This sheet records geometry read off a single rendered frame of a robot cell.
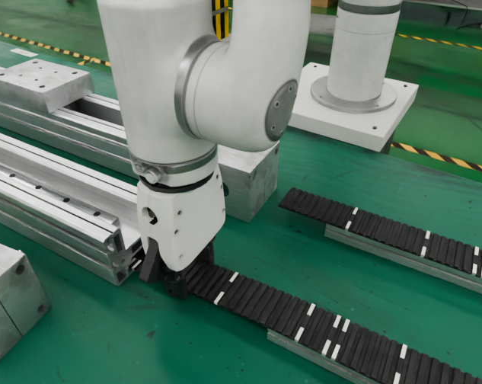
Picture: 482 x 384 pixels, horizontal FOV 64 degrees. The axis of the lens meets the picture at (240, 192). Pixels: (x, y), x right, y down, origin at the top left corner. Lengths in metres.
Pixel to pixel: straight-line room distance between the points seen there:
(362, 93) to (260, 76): 0.63
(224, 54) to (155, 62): 0.05
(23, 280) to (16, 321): 0.05
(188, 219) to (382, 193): 0.40
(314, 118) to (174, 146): 0.52
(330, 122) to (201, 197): 0.47
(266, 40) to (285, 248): 0.36
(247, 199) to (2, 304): 0.32
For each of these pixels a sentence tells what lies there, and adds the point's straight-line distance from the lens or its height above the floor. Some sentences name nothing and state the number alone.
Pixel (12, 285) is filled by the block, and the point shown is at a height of 0.85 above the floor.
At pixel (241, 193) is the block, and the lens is 0.56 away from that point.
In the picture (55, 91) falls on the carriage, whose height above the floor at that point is 0.90.
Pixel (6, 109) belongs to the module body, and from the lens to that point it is 0.92.
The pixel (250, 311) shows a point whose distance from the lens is 0.45.
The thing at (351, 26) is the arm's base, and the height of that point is 0.98.
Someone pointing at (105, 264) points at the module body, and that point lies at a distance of 0.53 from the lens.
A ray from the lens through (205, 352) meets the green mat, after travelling 0.46.
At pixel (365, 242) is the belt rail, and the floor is 0.79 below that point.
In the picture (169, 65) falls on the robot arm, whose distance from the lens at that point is 0.29.
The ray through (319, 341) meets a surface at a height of 0.81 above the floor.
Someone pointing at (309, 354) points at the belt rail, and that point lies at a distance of 0.45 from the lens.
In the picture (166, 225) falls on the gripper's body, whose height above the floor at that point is 0.93.
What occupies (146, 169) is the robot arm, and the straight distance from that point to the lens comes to 0.36.
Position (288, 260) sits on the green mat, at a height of 0.78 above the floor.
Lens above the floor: 1.18
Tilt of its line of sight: 38 degrees down
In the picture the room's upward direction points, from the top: straight up
